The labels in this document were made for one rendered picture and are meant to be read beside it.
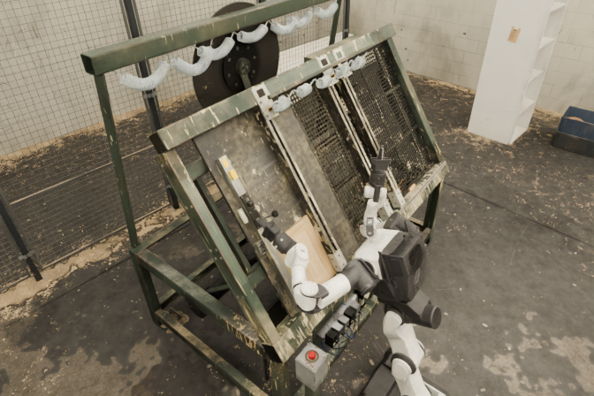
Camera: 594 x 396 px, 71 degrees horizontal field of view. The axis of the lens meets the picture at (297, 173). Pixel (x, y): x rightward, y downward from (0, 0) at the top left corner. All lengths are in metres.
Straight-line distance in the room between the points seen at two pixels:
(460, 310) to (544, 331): 0.60
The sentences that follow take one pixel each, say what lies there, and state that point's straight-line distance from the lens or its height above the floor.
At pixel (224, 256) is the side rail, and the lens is 2.08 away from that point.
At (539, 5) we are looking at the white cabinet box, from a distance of 5.57.
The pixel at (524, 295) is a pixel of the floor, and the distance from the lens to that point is 4.04.
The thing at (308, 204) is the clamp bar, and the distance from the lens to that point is 2.41.
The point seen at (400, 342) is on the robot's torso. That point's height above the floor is 0.77.
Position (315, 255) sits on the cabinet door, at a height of 1.04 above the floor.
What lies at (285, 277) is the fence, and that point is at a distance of 2.31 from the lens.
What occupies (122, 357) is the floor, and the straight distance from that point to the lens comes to 3.59.
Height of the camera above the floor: 2.80
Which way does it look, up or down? 34 degrees down
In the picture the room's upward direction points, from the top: 2 degrees counter-clockwise
